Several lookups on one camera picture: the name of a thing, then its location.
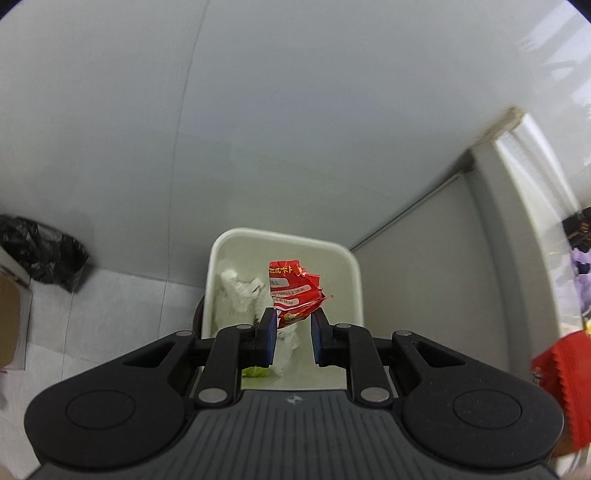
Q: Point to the plain red packet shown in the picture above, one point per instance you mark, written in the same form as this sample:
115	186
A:
568	392

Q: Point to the brown cardboard box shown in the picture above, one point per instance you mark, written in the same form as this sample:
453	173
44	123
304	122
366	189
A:
9	323

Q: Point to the green snack packet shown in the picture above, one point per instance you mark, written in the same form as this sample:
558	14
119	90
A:
256	372

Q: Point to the purple cloth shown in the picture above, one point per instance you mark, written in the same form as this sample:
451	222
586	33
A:
582	277

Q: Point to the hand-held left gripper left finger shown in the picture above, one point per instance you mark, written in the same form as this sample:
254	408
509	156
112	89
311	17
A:
267	337

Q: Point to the red packet with white label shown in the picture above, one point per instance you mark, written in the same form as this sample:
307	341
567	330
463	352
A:
291	295

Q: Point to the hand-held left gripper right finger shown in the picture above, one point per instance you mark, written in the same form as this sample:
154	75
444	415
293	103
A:
320	339

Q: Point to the black garbage bag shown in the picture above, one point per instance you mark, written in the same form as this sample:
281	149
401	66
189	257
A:
41	254

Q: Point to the white trash bin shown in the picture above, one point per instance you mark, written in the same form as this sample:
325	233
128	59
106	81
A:
351	286

